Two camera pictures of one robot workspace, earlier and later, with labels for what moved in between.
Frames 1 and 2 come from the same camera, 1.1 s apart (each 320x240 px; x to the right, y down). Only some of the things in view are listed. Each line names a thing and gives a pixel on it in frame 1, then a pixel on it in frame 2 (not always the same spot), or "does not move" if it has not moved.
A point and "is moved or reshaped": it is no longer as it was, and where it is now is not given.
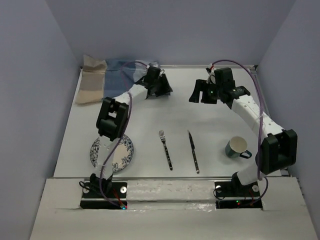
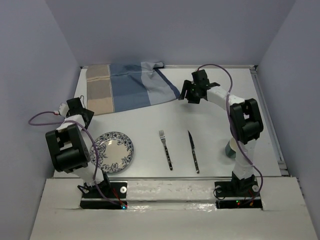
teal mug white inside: [236, 147] does not move
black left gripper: [165, 88] → [89, 114]
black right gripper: [199, 87] → [187, 85]
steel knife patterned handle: [193, 148] does not move
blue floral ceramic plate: [123, 155] does not move
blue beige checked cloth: [99, 79] is moved or reshaped
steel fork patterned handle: [163, 139] does not move
